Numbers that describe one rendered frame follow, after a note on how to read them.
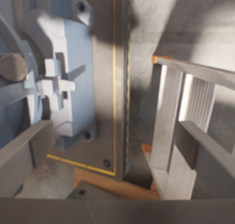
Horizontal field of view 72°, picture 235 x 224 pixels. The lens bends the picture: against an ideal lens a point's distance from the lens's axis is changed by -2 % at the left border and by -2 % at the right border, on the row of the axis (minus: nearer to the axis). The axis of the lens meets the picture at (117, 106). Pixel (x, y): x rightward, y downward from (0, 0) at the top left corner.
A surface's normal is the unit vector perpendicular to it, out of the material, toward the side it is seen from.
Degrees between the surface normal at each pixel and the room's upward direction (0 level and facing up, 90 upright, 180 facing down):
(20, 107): 90
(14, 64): 73
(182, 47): 0
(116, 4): 0
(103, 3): 0
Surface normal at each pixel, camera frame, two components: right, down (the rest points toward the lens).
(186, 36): -0.38, 0.25
